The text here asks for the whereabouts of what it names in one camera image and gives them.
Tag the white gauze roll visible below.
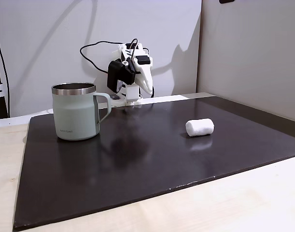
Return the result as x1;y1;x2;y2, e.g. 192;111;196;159
185;117;215;139

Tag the pale green steel mug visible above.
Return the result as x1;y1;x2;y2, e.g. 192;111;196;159
51;82;112;142

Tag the black table mat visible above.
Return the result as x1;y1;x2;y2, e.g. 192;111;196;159
12;95;295;231

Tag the black stand pole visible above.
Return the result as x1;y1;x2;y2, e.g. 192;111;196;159
0;36;9;119

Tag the short black looped cable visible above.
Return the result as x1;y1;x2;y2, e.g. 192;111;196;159
128;38;140;61

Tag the black camera box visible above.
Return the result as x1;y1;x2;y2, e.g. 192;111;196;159
107;60;136;94

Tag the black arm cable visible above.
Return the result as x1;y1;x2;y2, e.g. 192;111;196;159
79;40;127;73

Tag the black hanging cable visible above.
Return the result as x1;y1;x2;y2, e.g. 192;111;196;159
0;4;11;118

